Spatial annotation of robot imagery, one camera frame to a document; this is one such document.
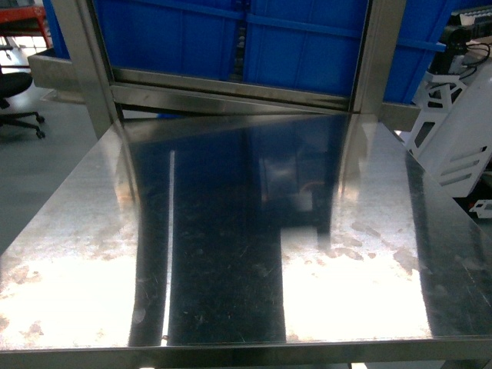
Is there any blue plastic crate right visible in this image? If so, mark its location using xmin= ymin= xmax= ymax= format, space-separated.
xmin=243 ymin=0 xmax=457 ymax=104

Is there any blue plastic crate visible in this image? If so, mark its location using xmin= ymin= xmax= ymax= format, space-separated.
xmin=95 ymin=1 xmax=244 ymax=81
xmin=243 ymin=0 xmax=457 ymax=104

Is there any blue plastic crate left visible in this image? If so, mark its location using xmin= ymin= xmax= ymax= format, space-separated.
xmin=95 ymin=1 xmax=244 ymax=81

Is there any black office chair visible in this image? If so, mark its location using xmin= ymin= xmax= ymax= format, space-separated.
xmin=1 ymin=71 xmax=45 ymax=139

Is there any red metal table frame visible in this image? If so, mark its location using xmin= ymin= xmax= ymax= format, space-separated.
xmin=1 ymin=5 xmax=52 ymax=48

